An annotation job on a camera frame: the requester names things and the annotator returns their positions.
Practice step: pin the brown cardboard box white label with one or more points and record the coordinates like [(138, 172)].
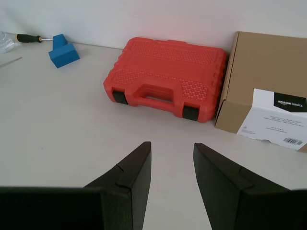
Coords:
[(242, 79)]

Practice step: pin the clear plastic water bottle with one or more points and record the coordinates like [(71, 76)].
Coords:
[(6, 44)]

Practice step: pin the blue plastic block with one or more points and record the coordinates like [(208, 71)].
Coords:
[(63, 55)]

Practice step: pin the red plastic tool case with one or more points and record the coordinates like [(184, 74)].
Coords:
[(168, 72)]

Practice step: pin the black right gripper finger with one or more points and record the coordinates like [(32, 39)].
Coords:
[(108, 206), (239, 206)]

